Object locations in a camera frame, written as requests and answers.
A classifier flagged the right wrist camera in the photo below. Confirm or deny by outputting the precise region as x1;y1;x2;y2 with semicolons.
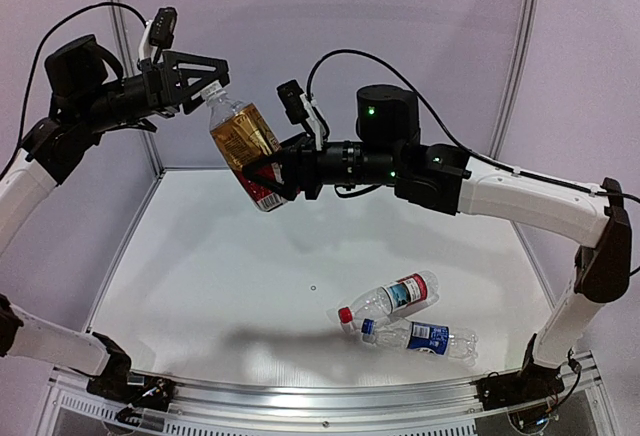
276;79;330;151

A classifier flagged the blue cap water bottle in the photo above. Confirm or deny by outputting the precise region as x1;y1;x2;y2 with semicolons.
360;317;478;365

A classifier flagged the left aluminium wall post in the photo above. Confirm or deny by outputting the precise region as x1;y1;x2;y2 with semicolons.
108;0;164;178

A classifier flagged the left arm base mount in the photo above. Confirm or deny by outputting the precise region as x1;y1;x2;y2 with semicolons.
86;333;176;426

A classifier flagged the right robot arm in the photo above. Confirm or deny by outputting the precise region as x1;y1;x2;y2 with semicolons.
243;81;632;372

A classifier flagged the aluminium front rail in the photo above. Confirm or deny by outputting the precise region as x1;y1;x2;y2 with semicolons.
33;353;619;435

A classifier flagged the aluminium wall post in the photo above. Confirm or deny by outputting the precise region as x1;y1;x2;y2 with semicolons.
482;0;546;177
108;0;164;178

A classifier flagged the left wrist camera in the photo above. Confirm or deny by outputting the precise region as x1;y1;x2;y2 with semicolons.
137;6;178;70

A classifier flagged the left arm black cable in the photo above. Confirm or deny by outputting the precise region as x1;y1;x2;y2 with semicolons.
0;1;151;177

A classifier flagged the right aluminium wall post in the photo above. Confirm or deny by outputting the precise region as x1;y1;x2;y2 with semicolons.
482;0;546;177

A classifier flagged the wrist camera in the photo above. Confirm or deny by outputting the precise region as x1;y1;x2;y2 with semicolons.
276;79;330;151
137;6;178;70

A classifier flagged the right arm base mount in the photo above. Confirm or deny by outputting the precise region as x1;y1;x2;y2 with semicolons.
474;351;582;435

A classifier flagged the red cap water bottle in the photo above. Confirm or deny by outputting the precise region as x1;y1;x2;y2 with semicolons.
329;270;440;328

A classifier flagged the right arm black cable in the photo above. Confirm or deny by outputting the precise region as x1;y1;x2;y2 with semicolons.
305;48;640;277

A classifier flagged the white bottle cap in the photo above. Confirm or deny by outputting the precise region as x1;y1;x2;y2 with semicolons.
200;81;224;100

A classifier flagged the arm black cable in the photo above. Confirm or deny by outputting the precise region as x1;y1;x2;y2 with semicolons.
0;1;151;177
305;48;640;277

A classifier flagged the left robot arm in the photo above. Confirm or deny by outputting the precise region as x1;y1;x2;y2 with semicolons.
1;35;229;378

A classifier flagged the gold label drink bottle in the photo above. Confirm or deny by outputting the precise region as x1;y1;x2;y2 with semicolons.
206;93;286;212

